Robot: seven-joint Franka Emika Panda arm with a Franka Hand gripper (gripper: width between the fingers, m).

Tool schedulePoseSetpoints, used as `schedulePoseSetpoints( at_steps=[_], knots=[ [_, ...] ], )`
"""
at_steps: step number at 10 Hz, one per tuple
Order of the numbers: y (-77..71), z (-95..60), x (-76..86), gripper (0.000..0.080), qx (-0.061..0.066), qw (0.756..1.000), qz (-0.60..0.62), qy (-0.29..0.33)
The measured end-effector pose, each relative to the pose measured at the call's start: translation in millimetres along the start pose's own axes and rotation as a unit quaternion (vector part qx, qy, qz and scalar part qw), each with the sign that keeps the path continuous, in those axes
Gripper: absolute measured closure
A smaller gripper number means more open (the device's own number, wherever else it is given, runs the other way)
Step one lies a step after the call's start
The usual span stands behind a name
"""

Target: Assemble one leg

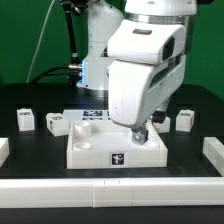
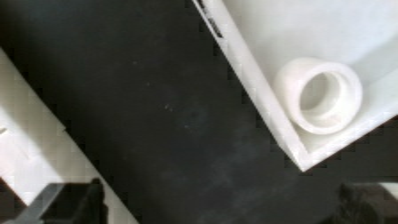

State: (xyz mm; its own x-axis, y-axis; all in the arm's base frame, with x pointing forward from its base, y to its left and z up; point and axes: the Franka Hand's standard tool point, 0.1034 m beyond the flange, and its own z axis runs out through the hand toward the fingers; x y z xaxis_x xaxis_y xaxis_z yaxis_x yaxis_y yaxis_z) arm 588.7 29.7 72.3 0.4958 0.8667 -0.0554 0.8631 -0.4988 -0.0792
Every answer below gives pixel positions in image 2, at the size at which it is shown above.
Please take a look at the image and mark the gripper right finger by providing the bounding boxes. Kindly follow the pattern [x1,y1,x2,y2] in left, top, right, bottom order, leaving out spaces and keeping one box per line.
[333,183,398,224]

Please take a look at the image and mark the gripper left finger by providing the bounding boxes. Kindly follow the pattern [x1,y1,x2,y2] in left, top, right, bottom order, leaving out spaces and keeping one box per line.
[17,178,109,224]

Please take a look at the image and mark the white square tabletop part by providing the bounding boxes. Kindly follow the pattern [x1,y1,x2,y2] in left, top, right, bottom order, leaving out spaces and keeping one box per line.
[193,0,398,170]

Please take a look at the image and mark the white U-shaped obstacle fence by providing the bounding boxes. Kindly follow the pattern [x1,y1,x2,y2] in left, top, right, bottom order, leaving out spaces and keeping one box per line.
[0,49,139,224]

